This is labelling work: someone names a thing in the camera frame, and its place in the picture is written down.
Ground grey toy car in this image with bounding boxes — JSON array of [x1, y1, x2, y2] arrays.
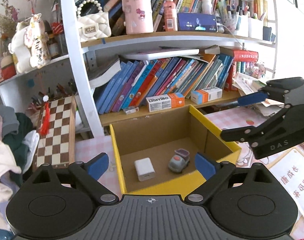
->
[[168, 148, 190, 173]]

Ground white power adapter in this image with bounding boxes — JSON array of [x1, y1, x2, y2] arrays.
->
[[134, 158, 156, 181]]

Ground stack of papers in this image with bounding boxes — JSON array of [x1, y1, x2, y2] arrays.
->
[[233, 72, 284, 117]]

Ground wooden chess board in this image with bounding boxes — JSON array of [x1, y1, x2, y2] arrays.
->
[[32, 95, 77, 171]]

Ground red tassel ornament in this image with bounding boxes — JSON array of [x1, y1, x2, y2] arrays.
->
[[39, 95, 50, 136]]

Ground yellow cardboard box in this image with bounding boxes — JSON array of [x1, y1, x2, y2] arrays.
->
[[110, 106, 241, 197]]

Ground blue white medicine box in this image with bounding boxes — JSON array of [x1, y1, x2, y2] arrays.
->
[[190, 87, 222, 105]]

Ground pile of clothes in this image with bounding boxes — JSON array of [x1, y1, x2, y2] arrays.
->
[[0, 106, 39, 231]]

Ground white orange toothbrush box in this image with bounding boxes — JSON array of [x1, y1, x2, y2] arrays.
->
[[146, 93, 185, 112]]

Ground row of leaning books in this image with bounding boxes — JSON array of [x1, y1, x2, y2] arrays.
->
[[90, 53, 233, 115]]

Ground smartphone on shelf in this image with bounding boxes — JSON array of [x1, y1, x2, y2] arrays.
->
[[177, 12, 217, 33]]

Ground pink lotion bottle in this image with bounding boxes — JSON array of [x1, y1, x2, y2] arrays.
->
[[163, 0, 178, 31]]

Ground white metal bookshelf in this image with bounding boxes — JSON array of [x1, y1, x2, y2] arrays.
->
[[0, 0, 277, 137]]

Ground white cat figurine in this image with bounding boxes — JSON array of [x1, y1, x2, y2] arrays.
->
[[8, 14, 51, 73]]

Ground white quilted handbag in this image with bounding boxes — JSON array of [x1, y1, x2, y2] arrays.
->
[[77, 0, 112, 42]]

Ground pink cylindrical container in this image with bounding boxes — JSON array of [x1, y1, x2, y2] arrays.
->
[[122, 0, 153, 35]]

